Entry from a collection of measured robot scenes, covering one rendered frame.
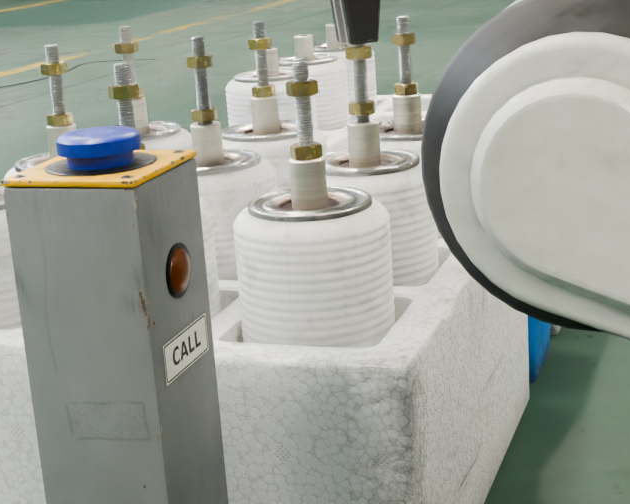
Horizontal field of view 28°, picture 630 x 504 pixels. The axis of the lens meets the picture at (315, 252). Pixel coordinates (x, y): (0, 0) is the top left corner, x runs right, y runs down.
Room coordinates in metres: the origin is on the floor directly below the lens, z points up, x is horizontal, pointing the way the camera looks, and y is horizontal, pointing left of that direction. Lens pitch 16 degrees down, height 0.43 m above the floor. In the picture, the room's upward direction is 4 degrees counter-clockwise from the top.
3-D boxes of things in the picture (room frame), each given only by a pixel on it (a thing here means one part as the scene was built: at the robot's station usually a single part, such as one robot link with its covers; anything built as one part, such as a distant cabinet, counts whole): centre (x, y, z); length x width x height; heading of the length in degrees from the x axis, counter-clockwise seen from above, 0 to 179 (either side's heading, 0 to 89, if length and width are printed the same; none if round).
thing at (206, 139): (0.89, 0.07, 0.26); 0.02 x 0.02 x 0.03
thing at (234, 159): (0.89, 0.07, 0.25); 0.08 x 0.08 x 0.01
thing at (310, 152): (0.74, 0.00, 0.29); 0.02 x 0.02 x 0.01; 48
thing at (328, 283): (0.74, 0.00, 0.16); 0.10 x 0.10 x 0.18
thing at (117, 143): (0.59, 0.10, 0.32); 0.04 x 0.04 x 0.02
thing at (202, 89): (0.89, 0.07, 0.30); 0.01 x 0.01 x 0.08
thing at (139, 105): (1.04, 0.14, 0.26); 0.02 x 0.02 x 0.03
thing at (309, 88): (0.74, 0.00, 0.32); 0.02 x 0.02 x 0.01; 48
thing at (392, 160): (0.85, -0.04, 0.25); 0.08 x 0.08 x 0.01
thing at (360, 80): (0.85, -0.04, 0.31); 0.01 x 0.01 x 0.08
